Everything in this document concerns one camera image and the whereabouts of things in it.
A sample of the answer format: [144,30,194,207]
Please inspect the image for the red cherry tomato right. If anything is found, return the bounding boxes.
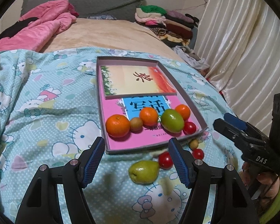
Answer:
[192,148,204,160]

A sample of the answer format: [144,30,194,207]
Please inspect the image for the pile of folded clothes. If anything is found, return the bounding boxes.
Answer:
[134,5,200,48]

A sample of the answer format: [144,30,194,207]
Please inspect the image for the beige bed sheet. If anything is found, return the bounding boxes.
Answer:
[40,18,183,62]

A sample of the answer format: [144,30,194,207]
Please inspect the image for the brown longan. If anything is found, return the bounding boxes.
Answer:
[130,117,143,133]
[189,139,199,151]

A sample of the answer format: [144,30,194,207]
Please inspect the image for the grey cardboard box tray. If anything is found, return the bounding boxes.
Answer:
[96,56,208,154]

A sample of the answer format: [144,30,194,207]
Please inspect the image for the Hello Kitty blue quilt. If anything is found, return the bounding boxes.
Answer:
[0,47,243,223]

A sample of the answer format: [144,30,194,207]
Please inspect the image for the red cherry tomato middle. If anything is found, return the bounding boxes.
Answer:
[158,151,173,170]

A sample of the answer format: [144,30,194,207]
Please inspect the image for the white grey crumpled cloth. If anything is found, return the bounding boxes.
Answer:
[172,46,210,71]

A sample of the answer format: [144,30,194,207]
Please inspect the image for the red cherry tomato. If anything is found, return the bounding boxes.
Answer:
[158,151,173,170]
[183,121,197,135]
[192,148,204,160]

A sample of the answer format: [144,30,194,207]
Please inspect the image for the oval green jujube fruit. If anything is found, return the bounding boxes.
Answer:
[161,109,185,133]

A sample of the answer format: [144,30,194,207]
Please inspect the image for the person's right hand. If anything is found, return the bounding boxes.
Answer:
[239,162,280,199]

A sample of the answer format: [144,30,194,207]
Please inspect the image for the pink quilted blanket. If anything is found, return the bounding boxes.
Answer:
[0,0,79,52]

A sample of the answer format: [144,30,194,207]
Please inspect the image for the orange tangerine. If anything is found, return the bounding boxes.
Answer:
[105,114,130,138]
[139,107,158,126]
[174,104,191,121]

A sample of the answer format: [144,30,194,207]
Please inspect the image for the blue patterned pillow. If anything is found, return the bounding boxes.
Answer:
[87,15,117,21]

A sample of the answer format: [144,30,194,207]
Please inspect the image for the pear-shaped green fruit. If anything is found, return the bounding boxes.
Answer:
[128,160,160,185]

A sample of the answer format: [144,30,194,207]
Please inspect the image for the black garment on bed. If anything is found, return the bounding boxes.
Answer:
[0,17,38,40]

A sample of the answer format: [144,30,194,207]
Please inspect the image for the cream pleated curtain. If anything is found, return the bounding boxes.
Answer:
[195,0,280,133]

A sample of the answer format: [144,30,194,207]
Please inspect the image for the red cherry tomato front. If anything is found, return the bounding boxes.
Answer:
[183,121,197,135]

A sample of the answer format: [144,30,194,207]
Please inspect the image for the beige orange notebook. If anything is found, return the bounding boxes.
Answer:
[100,65,177,99]

